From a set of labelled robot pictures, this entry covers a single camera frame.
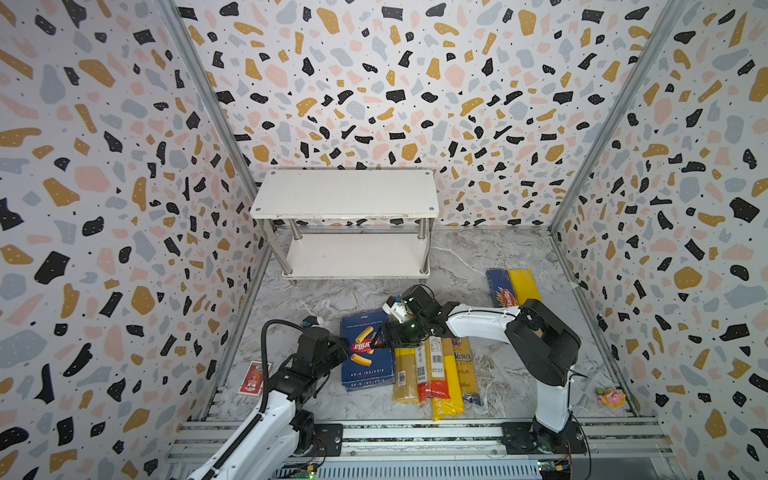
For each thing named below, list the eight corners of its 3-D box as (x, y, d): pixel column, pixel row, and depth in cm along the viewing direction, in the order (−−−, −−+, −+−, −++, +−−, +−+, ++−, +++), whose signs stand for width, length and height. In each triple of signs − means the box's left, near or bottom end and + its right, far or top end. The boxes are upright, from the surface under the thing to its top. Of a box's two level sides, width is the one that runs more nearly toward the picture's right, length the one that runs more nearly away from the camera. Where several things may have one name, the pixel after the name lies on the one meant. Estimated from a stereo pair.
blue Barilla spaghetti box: (493, 307, 102) (496, 300, 98) (486, 274, 111) (489, 267, 107) (512, 307, 102) (516, 300, 98) (504, 274, 111) (507, 267, 107)
